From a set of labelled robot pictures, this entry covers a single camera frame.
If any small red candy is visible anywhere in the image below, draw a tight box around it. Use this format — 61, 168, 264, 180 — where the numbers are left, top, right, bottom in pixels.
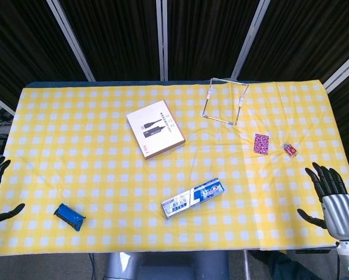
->
281, 142, 298, 158

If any blue and white toothpaste box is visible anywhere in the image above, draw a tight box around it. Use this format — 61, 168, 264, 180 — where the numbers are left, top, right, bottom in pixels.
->
161, 177, 225, 219

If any yellow checkered tablecloth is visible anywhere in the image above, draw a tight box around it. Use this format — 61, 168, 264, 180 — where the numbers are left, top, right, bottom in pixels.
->
0, 78, 349, 257

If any blue snack wrapper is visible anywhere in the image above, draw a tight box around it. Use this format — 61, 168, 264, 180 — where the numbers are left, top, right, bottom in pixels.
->
54, 202, 87, 232

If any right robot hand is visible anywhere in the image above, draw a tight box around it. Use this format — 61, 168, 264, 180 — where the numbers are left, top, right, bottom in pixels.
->
297, 162, 349, 241

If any pink patterned card pack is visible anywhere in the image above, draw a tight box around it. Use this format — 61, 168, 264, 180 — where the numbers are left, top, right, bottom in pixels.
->
252, 133, 270, 156

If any beige cable product box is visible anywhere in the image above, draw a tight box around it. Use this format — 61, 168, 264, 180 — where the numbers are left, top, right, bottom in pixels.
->
126, 100, 187, 160

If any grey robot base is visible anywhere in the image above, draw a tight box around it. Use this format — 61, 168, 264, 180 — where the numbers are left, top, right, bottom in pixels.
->
103, 250, 230, 280

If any black folding screen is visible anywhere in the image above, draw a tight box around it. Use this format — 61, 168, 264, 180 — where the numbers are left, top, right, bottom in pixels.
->
0, 0, 349, 187

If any wire frame stand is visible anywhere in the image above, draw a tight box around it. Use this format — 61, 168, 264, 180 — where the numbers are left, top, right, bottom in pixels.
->
202, 77, 249, 127

